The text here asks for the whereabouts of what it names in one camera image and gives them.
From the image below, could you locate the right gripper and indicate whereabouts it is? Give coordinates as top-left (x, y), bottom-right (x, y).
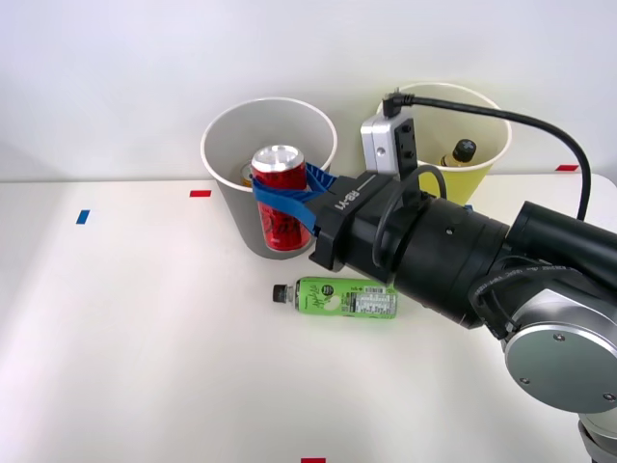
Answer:
top-left (251, 162), bottom-right (406, 286)

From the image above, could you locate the red drink can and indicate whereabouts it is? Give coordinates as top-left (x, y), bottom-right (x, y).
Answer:
top-left (250, 144), bottom-right (314, 253)

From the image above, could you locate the grey plastic waste bin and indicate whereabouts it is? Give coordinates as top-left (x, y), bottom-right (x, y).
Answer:
top-left (200, 97), bottom-right (338, 261)

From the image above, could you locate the green label plastic bottle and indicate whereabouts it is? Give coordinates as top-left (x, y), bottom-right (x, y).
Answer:
top-left (272, 276), bottom-right (400, 321)

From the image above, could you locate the yellow-green plastic waste bin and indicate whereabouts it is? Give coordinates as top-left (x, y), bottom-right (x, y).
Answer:
top-left (376, 82), bottom-right (513, 206)

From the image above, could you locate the yellow bottle with black cap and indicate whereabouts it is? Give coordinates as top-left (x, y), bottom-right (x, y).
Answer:
top-left (437, 138), bottom-right (479, 169)

